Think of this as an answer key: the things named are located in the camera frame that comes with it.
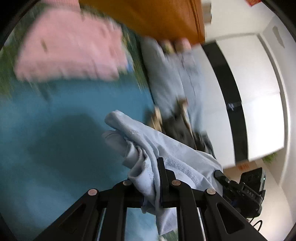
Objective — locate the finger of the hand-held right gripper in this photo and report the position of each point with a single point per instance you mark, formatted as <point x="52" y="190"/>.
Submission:
<point x="220" y="178"/>

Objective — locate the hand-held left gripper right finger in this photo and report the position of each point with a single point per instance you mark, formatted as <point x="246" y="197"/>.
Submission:
<point x="163" y="185"/>

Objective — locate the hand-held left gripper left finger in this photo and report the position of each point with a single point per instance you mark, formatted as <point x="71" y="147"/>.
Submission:
<point x="111" y="199"/>

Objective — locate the light blue t-shirt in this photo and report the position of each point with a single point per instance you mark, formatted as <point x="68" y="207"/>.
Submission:
<point x="166" y="150"/>

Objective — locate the folded pink clothes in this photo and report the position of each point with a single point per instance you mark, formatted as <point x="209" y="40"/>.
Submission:
<point x="69" y="46"/>

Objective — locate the red door decoration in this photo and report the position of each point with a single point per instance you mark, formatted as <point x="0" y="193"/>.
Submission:
<point x="243" y="167"/>

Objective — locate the beige door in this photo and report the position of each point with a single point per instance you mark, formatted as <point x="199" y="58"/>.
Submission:
<point x="272" y="175"/>

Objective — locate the green plant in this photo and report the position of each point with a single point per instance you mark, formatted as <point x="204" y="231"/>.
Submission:
<point x="270" y="159"/>

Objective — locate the dark grey garment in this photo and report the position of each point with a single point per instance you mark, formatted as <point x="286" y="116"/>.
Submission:
<point x="180" y="132"/>

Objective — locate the cream cartoon print pajamas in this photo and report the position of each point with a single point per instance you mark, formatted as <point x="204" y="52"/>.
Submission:
<point x="157" y="117"/>

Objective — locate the white wardrobe with black stripe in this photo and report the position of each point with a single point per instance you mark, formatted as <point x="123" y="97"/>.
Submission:
<point x="254" y="92"/>

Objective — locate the blue floral duvet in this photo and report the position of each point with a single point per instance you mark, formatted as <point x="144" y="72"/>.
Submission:
<point x="171" y="81"/>

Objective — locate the pink pillow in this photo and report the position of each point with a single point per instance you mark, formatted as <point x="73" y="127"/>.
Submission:
<point x="183" y="45"/>

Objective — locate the yellow floral pillow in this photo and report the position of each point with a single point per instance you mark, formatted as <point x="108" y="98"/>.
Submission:
<point x="167" y="46"/>

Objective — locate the wooden headboard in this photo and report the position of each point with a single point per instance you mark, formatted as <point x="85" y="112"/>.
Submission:
<point x="150" y="16"/>

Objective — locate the red wall decoration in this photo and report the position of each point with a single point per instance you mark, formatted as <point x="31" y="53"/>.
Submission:
<point x="253" y="1"/>

